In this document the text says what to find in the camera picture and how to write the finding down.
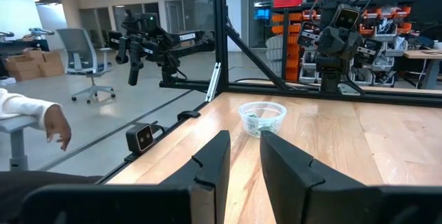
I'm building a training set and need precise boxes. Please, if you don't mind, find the neighbour rig right gripper finger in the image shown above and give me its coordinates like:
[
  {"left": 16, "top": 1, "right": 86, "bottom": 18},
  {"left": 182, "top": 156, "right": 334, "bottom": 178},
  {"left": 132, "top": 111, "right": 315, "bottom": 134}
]
[
  {"left": 115, "top": 37, "right": 128, "bottom": 65},
  {"left": 128, "top": 41, "right": 144, "bottom": 86}
]

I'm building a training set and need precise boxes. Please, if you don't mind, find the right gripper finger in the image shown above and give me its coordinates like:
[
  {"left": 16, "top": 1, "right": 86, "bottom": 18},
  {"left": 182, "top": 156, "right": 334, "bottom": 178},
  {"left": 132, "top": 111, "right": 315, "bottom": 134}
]
[
  {"left": 259, "top": 130, "right": 442, "bottom": 224},
  {"left": 19, "top": 129, "right": 231, "bottom": 224}
]

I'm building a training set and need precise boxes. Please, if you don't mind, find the person's forearm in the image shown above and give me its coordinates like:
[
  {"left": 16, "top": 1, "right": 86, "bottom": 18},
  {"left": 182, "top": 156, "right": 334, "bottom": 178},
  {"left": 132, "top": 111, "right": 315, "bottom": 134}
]
[{"left": 0, "top": 88, "right": 61, "bottom": 130}]

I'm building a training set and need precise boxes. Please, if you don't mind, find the red storage bin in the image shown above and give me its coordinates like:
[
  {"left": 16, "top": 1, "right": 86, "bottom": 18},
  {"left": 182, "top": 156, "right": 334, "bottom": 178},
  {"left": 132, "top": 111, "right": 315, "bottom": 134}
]
[{"left": 273, "top": 0, "right": 303, "bottom": 9}]

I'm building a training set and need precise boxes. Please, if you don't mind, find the small blue storage bin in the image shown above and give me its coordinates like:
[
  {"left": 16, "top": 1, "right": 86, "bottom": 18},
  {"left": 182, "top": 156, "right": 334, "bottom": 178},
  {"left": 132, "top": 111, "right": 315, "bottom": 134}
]
[{"left": 254, "top": 8, "right": 272, "bottom": 21}]

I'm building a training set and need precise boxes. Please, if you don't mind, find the grey office chair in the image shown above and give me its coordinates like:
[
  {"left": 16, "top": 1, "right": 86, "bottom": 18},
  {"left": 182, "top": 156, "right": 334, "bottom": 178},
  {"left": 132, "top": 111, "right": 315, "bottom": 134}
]
[{"left": 56, "top": 27, "right": 117, "bottom": 104}]

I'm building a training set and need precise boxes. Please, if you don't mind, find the brown cardboard box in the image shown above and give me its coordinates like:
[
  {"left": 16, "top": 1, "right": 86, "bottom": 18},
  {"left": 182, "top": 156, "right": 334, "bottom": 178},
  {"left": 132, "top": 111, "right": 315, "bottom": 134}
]
[
  {"left": 22, "top": 48, "right": 45, "bottom": 61},
  {"left": 3, "top": 56, "right": 42, "bottom": 82},
  {"left": 39, "top": 50, "right": 66, "bottom": 78}
]

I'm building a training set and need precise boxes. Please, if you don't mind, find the long wooden workbench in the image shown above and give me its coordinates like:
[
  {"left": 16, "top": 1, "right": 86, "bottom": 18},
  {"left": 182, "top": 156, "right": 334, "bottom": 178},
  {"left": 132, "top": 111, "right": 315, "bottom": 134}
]
[{"left": 403, "top": 48, "right": 442, "bottom": 90}]

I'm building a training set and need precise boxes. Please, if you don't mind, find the clear plastic bowl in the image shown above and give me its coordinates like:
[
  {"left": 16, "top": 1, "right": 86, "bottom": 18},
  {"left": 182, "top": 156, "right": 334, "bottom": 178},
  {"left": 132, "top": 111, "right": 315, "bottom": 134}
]
[{"left": 238, "top": 101, "right": 287, "bottom": 139}]

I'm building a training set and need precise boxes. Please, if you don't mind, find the person's hand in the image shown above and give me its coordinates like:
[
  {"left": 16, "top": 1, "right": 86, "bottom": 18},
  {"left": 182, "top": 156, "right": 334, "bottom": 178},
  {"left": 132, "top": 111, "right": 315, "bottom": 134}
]
[{"left": 44, "top": 104, "right": 73, "bottom": 151}]

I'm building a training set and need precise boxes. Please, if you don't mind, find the person's leg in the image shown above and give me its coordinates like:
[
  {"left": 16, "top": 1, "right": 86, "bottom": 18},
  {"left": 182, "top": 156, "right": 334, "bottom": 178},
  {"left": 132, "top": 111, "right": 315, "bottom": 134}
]
[{"left": 0, "top": 171, "right": 103, "bottom": 224}]

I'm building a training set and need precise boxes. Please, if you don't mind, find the grey chair armrest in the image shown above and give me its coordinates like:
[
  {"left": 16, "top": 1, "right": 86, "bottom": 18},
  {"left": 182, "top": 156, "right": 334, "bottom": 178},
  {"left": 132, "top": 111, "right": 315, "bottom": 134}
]
[{"left": 0, "top": 115, "right": 39, "bottom": 171}]

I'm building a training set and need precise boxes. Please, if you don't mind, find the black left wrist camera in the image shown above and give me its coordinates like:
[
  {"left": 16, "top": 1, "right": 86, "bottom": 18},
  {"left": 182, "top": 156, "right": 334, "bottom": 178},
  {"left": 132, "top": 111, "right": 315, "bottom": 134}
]
[{"left": 331, "top": 4, "right": 362, "bottom": 31}]

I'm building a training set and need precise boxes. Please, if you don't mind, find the neighbour rig wrist camera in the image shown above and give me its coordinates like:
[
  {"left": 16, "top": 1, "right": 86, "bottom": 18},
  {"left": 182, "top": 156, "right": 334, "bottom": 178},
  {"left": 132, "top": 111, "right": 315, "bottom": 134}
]
[{"left": 136, "top": 12, "right": 162, "bottom": 33}]

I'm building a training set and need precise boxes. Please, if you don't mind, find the black table-level camera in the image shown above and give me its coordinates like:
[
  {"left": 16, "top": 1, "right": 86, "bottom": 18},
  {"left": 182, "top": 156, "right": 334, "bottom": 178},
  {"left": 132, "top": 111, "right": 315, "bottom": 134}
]
[{"left": 124, "top": 122, "right": 166, "bottom": 156}]

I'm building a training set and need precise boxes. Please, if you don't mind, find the white metal bracket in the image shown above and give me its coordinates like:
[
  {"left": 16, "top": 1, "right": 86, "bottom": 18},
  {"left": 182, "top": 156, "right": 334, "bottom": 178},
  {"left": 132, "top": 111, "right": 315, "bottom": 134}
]
[{"left": 205, "top": 62, "right": 222, "bottom": 103}]

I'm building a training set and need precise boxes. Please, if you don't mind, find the black frame clip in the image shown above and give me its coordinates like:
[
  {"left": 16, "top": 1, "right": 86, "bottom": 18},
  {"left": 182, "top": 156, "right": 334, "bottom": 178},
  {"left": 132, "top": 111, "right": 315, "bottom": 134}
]
[{"left": 177, "top": 110, "right": 201, "bottom": 121}]

